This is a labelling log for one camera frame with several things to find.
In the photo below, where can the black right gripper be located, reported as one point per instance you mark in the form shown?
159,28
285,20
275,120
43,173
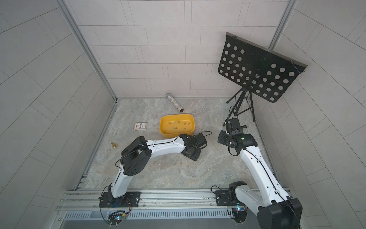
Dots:
220,137

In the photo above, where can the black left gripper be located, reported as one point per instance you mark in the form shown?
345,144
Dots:
196,157

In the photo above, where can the yellow plastic storage box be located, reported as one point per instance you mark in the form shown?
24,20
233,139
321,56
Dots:
167,129

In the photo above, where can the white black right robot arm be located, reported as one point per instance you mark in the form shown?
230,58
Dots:
273,206

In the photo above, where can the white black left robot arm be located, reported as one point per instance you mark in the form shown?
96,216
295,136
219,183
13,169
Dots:
135,157

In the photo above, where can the playing card box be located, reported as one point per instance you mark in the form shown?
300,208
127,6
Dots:
140,126

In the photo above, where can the rhinestone silver microphone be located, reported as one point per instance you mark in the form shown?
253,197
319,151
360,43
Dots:
174,102

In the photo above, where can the black perforated music stand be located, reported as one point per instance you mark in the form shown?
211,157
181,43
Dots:
256,70

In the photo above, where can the right green circuit board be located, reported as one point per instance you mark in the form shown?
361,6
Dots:
239,214

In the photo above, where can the green circuit board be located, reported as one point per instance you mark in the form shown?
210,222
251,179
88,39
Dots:
239,214
117,217

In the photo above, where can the left green circuit board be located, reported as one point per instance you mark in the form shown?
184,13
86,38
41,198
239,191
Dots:
117,217

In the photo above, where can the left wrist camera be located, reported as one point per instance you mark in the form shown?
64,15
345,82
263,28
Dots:
199,141

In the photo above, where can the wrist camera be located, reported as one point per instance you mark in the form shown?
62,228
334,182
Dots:
199,141
233,127

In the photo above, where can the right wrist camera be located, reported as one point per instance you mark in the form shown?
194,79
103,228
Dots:
233,127

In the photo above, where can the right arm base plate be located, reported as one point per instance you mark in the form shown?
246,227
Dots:
223,199

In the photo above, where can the aluminium rail frame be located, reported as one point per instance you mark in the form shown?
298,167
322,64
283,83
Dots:
153,204

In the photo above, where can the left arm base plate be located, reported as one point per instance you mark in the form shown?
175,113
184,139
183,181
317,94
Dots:
130,199

